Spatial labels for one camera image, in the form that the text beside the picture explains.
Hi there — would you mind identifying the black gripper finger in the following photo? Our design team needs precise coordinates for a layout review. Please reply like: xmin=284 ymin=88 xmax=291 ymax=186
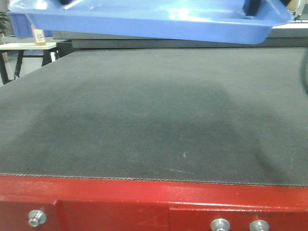
xmin=60 ymin=0 xmax=72 ymax=5
xmin=243 ymin=0 xmax=261 ymax=16

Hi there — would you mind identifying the blue plastic tray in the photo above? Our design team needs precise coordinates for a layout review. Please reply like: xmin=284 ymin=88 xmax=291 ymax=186
xmin=9 ymin=0 xmax=293 ymax=44

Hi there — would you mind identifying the amber liquid bottle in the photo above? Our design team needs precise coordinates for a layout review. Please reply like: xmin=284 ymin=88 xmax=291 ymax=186
xmin=31 ymin=25 xmax=46 ymax=46

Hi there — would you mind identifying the blue crate on side table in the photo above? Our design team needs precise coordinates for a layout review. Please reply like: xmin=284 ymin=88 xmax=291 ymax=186
xmin=8 ymin=12 xmax=33 ymax=38

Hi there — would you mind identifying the white side table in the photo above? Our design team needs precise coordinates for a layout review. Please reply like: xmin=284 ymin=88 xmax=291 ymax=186
xmin=0 ymin=42 xmax=59 ymax=85

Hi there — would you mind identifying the dark grey table mat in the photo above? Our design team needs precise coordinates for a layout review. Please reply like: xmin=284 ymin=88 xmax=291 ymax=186
xmin=0 ymin=48 xmax=308 ymax=186

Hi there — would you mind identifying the silver knob left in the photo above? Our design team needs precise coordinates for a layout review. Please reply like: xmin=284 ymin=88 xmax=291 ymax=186
xmin=28 ymin=210 xmax=47 ymax=228

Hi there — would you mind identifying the silver knob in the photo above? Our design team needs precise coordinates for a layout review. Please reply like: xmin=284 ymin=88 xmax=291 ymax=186
xmin=249 ymin=220 xmax=270 ymax=231
xmin=28 ymin=210 xmax=47 ymax=228
xmin=210 ymin=218 xmax=231 ymax=231

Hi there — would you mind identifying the silver knob right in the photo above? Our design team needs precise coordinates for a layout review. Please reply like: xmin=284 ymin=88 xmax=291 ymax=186
xmin=249 ymin=220 xmax=270 ymax=231

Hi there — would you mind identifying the silver knob middle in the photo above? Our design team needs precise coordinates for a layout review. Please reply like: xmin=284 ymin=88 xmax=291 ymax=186
xmin=210 ymin=218 xmax=231 ymax=231

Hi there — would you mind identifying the red metal table frame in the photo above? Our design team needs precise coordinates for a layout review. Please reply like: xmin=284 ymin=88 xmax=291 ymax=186
xmin=0 ymin=175 xmax=308 ymax=231

